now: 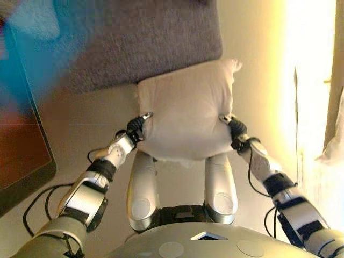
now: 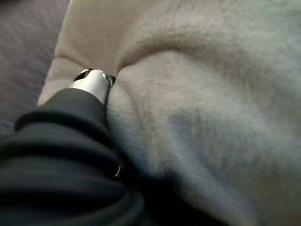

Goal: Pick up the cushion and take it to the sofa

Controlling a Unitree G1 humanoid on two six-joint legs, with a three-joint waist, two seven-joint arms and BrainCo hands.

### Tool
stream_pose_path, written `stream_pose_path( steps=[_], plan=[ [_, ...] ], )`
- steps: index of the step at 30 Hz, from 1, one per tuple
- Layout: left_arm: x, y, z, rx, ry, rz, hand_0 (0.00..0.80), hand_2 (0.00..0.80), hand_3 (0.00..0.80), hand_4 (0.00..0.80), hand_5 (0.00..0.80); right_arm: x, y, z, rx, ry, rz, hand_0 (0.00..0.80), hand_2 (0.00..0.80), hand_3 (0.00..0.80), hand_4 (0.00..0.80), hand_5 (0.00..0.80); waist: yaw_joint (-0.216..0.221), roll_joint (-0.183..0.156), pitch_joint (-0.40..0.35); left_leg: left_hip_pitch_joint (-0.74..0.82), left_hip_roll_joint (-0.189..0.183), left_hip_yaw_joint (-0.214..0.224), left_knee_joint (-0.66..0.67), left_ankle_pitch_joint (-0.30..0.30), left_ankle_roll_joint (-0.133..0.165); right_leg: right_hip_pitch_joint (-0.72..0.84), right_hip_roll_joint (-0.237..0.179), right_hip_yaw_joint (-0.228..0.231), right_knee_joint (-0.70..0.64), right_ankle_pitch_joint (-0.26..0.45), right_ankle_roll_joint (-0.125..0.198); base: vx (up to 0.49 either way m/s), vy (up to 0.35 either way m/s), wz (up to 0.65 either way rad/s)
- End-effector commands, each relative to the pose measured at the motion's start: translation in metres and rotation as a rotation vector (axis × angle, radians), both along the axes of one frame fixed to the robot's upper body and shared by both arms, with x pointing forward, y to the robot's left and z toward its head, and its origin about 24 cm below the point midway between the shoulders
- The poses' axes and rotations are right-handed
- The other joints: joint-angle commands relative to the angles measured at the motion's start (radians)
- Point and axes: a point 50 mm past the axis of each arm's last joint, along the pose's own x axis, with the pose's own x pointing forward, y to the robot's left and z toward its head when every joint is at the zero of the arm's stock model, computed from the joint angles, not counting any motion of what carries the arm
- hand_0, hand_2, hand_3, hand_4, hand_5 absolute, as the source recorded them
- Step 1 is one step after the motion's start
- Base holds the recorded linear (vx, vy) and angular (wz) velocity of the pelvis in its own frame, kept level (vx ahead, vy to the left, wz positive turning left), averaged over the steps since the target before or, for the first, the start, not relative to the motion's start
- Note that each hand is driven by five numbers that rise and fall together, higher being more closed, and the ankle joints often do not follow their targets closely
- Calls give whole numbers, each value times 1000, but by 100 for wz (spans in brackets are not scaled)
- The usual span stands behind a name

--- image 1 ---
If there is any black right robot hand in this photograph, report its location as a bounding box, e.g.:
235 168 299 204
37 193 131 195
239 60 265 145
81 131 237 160
219 113 249 142

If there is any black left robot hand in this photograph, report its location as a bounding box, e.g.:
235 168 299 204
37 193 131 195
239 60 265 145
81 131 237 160
125 111 154 143

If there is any white fringed cushion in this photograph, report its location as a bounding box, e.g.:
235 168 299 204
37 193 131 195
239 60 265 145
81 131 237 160
134 58 244 162

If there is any silver left robot leg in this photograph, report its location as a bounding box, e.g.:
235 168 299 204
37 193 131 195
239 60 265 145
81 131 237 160
126 150 159 232

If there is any silver robot leg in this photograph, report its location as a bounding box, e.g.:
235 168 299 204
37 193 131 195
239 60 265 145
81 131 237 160
204 154 239 224
126 150 159 232

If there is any silver right robot leg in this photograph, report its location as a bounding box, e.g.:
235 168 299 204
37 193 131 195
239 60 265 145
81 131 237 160
204 154 239 224

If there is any grey fabric tub armchair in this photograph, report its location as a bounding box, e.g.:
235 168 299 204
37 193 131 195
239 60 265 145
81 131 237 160
67 0 224 94

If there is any dark framed panel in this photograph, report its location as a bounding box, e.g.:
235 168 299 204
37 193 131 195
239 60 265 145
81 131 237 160
0 18 57 216

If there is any grey robot torso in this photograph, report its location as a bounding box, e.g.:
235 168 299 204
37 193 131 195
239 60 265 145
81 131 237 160
104 205 318 258

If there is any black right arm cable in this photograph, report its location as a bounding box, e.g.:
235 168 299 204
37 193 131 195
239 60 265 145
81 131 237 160
247 142 279 239

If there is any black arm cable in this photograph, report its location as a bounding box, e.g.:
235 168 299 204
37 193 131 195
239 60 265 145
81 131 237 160
22 149 111 239
247 142 279 239

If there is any grey upholstered bed frame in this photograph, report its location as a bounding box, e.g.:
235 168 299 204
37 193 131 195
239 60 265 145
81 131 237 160
324 0 344 151

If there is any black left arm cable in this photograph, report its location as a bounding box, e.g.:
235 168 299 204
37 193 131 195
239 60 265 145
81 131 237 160
22 149 111 239

